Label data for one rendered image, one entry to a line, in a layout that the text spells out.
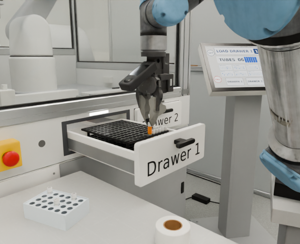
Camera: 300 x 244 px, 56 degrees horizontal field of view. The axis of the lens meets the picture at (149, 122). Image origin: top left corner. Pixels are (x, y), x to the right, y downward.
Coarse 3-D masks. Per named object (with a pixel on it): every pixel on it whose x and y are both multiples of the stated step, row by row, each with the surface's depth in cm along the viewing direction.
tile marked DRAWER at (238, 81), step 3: (225, 78) 142; (228, 78) 143; (231, 78) 143; (234, 78) 143; (237, 78) 144; (240, 78) 144; (228, 81) 142; (231, 81) 142; (234, 81) 142; (237, 81) 143; (240, 81) 143; (243, 81) 143; (228, 84) 141; (231, 84) 141; (234, 84) 142; (237, 84) 142; (240, 84) 142; (243, 84) 142
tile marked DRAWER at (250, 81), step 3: (246, 78) 144; (249, 78) 145; (252, 78) 145; (255, 78) 145; (258, 78) 145; (261, 78) 146; (249, 81) 144; (252, 81) 144; (255, 81) 144; (258, 81) 144; (261, 81) 145; (249, 84) 143; (252, 84) 143; (255, 84) 143; (258, 84) 144; (261, 84) 144; (264, 84) 144
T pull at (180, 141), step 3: (180, 138) 76; (189, 138) 76; (192, 138) 76; (174, 141) 75; (177, 141) 75; (180, 141) 74; (183, 141) 73; (186, 141) 74; (189, 141) 75; (192, 141) 76; (177, 144) 72; (180, 144) 72; (183, 144) 73; (186, 144) 74; (189, 144) 75; (177, 147) 72; (180, 147) 72
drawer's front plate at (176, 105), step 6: (174, 102) 126; (180, 102) 130; (138, 108) 111; (168, 108) 124; (174, 108) 127; (180, 108) 130; (138, 114) 110; (162, 114) 121; (168, 114) 124; (174, 114) 128; (180, 114) 131; (138, 120) 111; (168, 120) 125; (174, 120) 128; (180, 120) 132; (168, 126) 126
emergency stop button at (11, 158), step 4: (8, 152) 70; (12, 152) 71; (16, 152) 72; (4, 156) 70; (8, 156) 70; (12, 156) 71; (16, 156) 72; (4, 160) 70; (8, 160) 70; (12, 160) 71; (16, 160) 72; (4, 164) 70; (8, 164) 70; (12, 164) 71
